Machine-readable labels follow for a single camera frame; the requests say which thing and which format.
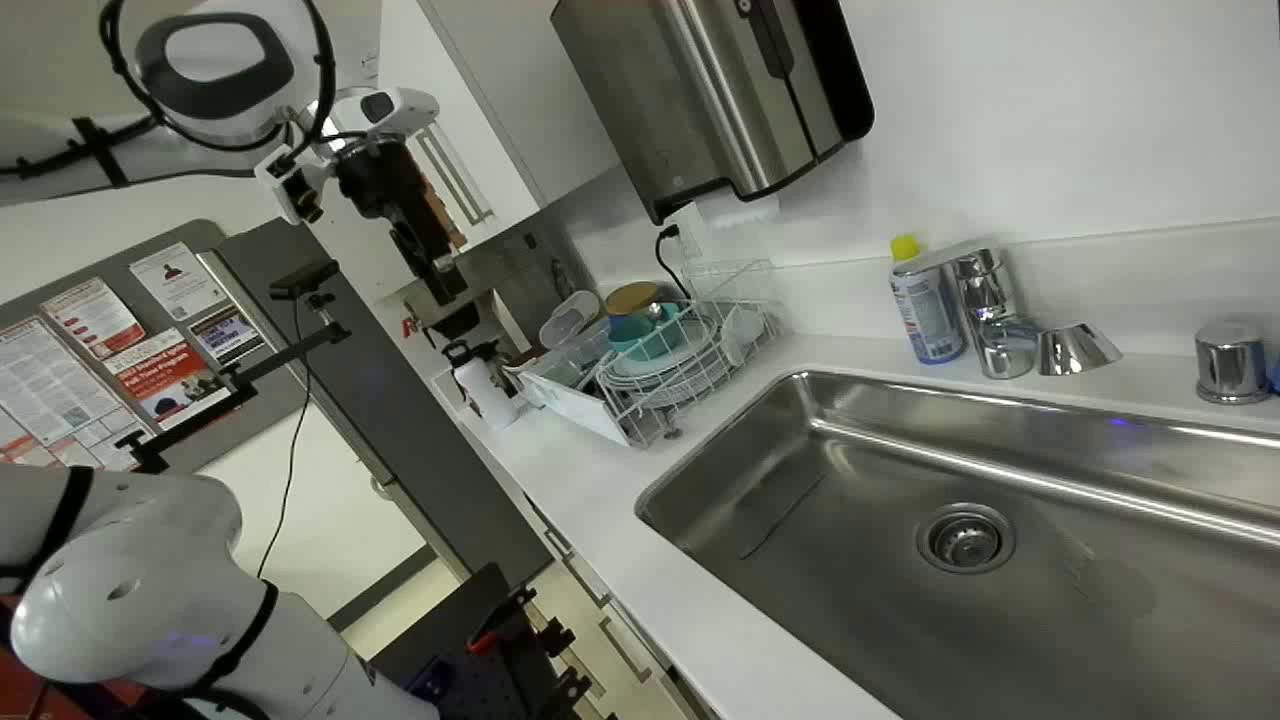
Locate blue bowl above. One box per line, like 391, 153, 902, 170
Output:
603, 296, 695, 382

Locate stainless paper towel dispenser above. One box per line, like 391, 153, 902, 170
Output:
547, 0, 880, 225

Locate stainless steel sink basin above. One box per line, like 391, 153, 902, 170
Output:
637, 370, 1280, 720

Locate blue bottle with yellow cap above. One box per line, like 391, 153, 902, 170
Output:
887, 232, 973, 371

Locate red and white poster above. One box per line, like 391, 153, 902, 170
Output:
104, 328, 235, 432

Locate grey notice board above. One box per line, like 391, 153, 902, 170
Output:
0, 216, 316, 472

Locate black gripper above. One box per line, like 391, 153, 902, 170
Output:
332, 138, 466, 302

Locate white plastic bag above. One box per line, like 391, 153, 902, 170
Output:
517, 370, 630, 452

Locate chrome sink faucet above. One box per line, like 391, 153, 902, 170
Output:
939, 243, 1128, 383

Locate white wire dish rack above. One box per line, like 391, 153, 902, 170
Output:
584, 258, 793, 452

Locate black coffee machine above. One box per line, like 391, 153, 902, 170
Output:
397, 216, 596, 383

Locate black equipment with red handle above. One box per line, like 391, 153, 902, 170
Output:
368, 560, 601, 720

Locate dark metal stand post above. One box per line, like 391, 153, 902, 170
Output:
213, 216, 556, 591

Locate clear plastic container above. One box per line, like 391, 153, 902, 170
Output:
535, 292, 606, 361

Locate round metal sink drain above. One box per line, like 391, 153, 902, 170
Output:
917, 501, 1018, 579

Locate white wall cabinet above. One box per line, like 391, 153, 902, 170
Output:
374, 0, 623, 258

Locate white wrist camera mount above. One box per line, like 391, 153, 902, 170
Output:
324, 86, 443, 153

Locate under counter drawer fronts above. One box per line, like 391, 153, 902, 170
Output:
517, 491, 715, 720

